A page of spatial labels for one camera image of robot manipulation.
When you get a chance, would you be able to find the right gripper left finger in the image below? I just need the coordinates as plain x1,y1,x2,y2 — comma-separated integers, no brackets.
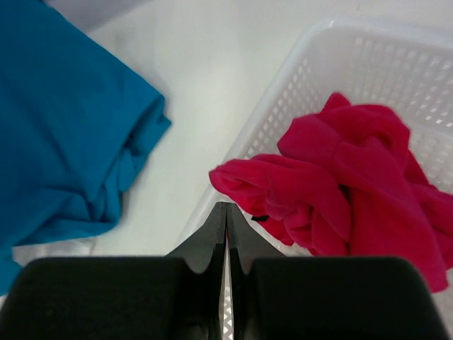
1,203,227,339

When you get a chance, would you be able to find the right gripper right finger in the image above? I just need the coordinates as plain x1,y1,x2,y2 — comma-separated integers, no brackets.
226,204,448,339

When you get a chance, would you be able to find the red t shirt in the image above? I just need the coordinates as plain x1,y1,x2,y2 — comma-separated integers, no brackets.
209,93,452,293

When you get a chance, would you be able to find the blue t shirt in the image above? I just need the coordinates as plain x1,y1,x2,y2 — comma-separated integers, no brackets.
1,1,171,294

